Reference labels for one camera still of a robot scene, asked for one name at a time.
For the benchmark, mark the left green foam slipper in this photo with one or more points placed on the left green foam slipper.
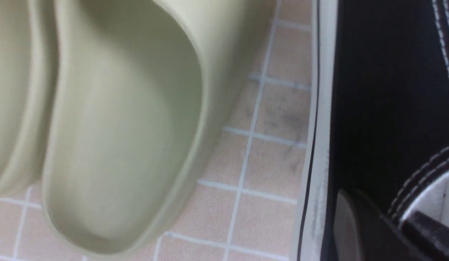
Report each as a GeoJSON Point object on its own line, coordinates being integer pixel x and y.
{"type": "Point", "coordinates": [28, 78]}

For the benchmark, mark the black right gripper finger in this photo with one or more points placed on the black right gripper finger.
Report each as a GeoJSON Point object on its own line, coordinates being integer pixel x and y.
{"type": "Point", "coordinates": [363, 233]}

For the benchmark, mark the right green foam slipper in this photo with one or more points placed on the right green foam slipper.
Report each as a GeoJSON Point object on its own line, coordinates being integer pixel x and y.
{"type": "Point", "coordinates": [144, 88]}

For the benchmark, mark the green foam slipper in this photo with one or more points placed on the green foam slipper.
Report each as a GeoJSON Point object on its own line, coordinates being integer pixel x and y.
{"type": "Point", "coordinates": [28, 78]}
{"type": "Point", "coordinates": [144, 88]}

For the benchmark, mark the black canvas sneaker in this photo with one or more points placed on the black canvas sneaker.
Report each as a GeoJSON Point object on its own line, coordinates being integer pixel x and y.
{"type": "Point", "coordinates": [379, 119]}

